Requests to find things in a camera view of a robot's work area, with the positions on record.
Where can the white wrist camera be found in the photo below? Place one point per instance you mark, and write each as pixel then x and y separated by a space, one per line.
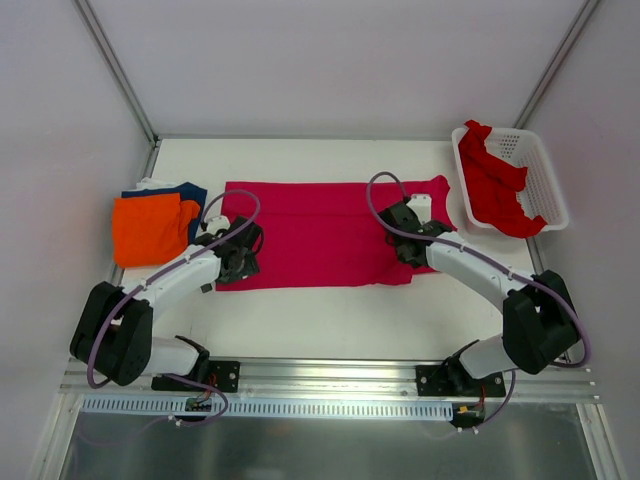
pixel 421 205
pixel 215 224

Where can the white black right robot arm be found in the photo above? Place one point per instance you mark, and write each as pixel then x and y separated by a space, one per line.
pixel 538 319

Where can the orange folded t shirt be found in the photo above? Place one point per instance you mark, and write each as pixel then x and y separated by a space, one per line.
pixel 135 246

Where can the white slotted cable duct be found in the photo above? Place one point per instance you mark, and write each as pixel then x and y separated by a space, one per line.
pixel 270 408

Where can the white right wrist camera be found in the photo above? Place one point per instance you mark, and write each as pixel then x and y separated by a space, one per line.
pixel 421 205

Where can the white perforated plastic basket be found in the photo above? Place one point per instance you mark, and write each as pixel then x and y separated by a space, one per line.
pixel 520 148

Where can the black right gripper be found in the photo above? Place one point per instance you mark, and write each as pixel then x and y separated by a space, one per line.
pixel 407 255

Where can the white folded t shirt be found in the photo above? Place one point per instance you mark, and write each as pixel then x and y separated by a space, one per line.
pixel 148 183

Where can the red t shirt in basket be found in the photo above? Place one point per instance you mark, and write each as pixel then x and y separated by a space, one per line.
pixel 493 184

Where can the magenta t shirt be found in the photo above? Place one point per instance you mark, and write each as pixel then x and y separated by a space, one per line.
pixel 323 234

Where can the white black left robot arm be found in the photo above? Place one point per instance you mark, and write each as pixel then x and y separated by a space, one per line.
pixel 115 333

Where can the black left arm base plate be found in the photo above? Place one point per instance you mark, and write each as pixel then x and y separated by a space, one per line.
pixel 223 375

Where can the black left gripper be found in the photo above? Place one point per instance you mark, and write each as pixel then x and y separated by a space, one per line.
pixel 242 267

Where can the aluminium front rail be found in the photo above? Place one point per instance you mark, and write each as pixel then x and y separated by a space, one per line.
pixel 392 380

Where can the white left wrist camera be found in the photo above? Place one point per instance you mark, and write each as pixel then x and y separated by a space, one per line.
pixel 215 224

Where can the navy blue folded t shirt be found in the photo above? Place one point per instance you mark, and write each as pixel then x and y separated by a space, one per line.
pixel 172 211

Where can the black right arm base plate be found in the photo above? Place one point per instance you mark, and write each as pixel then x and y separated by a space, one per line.
pixel 446 381

